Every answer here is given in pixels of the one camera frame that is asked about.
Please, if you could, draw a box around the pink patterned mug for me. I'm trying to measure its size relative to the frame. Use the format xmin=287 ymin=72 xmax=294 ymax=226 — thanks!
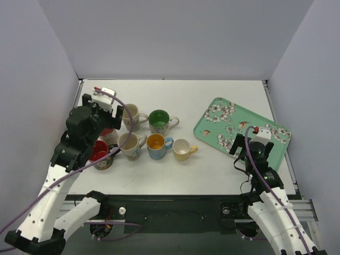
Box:
xmin=99 ymin=129 xmax=119 ymax=146

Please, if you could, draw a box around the blue butterfly mug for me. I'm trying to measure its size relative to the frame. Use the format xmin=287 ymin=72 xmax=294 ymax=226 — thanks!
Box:
xmin=147 ymin=133 xmax=174 ymax=160

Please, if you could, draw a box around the black mug with red interior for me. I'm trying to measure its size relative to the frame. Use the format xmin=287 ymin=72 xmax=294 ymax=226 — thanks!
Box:
xmin=89 ymin=140 xmax=120 ymax=171

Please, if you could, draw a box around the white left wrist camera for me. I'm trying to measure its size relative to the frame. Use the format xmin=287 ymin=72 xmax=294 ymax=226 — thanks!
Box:
xmin=91 ymin=87 xmax=116 ymax=112

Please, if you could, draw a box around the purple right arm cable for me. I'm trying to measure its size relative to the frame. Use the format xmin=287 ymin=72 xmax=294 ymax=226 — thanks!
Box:
xmin=237 ymin=126 xmax=314 ymax=255

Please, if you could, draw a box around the yellow mug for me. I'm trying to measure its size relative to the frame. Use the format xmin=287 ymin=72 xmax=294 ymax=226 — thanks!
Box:
xmin=172 ymin=139 xmax=198 ymax=161

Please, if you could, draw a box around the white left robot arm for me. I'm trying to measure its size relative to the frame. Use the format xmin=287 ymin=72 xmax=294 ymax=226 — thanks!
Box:
xmin=1 ymin=88 xmax=126 ymax=254

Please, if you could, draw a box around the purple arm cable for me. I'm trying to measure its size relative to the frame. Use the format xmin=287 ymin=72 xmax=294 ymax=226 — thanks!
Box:
xmin=0 ymin=89 xmax=143 ymax=252
xmin=237 ymin=126 xmax=314 ymax=255

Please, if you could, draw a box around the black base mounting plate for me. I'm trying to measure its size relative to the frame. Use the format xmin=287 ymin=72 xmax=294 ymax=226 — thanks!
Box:
xmin=61 ymin=194 xmax=271 ymax=236

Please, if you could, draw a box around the cream mug with sea print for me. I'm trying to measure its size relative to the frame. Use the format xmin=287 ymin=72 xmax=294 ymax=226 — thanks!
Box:
xmin=117 ymin=132 xmax=148 ymax=161

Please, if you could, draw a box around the beige mug with red print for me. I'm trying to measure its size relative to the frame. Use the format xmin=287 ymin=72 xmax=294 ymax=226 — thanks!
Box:
xmin=122 ymin=104 xmax=149 ymax=132

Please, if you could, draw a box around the cream cat cartoon mug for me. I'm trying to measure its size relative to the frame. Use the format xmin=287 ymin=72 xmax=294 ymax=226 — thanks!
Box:
xmin=148 ymin=109 xmax=180 ymax=136

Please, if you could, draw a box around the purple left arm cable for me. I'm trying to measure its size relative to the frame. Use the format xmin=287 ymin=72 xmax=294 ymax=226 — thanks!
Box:
xmin=0 ymin=89 xmax=143 ymax=252

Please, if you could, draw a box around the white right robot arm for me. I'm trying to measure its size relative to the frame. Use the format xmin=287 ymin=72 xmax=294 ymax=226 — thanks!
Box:
xmin=229 ymin=129 xmax=326 ymax=254

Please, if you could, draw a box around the green floral tray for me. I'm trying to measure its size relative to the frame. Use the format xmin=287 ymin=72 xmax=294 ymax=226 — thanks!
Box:
xmin=193 ymin=97 xmax=292 ymax=170

